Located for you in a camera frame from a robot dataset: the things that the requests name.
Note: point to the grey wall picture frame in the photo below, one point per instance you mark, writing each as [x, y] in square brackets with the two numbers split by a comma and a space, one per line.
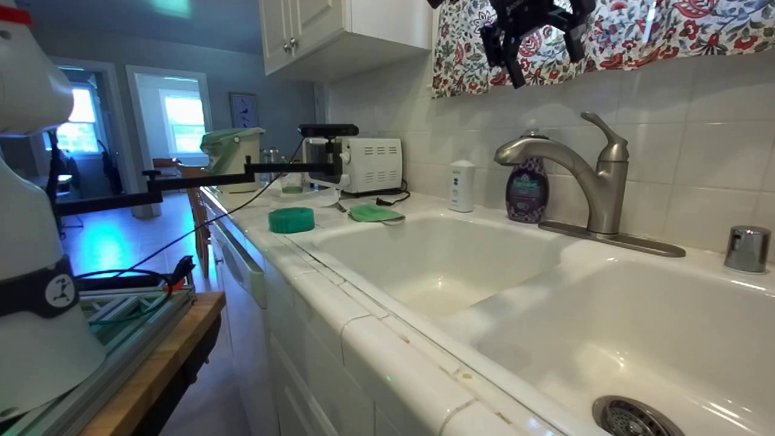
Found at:
[242, 109]

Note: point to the purple dish soap bottle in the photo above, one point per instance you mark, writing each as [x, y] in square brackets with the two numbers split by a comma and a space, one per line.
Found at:
[526, 195]

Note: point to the green and white kitchen appliance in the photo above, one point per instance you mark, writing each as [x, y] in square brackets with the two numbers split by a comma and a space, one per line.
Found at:
[231, 148]

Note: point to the white toaster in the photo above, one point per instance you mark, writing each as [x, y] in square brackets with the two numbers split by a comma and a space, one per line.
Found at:
[371, 164]

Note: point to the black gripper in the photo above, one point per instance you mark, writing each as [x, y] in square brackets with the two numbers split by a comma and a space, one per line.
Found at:
[535, 14]

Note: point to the floral patterned curtain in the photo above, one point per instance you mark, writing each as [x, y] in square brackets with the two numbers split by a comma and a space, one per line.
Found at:
[668, 32]

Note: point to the wooden table board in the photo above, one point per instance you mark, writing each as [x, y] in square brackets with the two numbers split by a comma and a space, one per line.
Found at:
[161, 372]

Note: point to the white double sink basin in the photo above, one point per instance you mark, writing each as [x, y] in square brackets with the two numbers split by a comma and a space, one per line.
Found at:
[564, 317]

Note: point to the black camera boom pole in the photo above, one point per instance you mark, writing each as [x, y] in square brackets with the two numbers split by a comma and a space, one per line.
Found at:
[202, 180]

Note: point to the white lower kitchen cabinets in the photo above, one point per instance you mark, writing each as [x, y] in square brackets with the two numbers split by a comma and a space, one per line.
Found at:
[299, 364]

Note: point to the white soap dispenser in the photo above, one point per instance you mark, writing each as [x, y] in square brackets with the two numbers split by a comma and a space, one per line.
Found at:
[461, 187]

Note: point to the bright window with white frame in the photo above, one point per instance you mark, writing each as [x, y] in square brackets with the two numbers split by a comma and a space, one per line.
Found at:
[179, 119]

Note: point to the green round lid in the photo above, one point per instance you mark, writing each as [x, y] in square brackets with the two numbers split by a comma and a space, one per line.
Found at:
[290, 218]

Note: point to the silver faucet spout with base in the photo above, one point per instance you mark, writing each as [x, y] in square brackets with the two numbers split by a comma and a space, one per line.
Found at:
[574, 168]

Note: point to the white wall cabinet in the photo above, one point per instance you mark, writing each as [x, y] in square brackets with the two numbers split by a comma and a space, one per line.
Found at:
[347, 27]

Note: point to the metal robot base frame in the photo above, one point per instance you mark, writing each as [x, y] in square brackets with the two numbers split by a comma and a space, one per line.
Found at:
[122, 341]

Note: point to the small metal cup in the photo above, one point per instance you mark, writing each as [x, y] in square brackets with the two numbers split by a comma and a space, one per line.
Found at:
[746, 248]

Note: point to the metal sink drain strainer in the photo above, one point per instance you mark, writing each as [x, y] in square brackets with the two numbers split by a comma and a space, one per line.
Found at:
[632, 417]

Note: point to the doorway with bright window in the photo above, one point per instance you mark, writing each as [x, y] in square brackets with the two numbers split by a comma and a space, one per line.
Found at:
[85, 129]

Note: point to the green flat lid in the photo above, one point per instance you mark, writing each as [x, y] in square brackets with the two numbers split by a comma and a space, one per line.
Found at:
[375, 214]

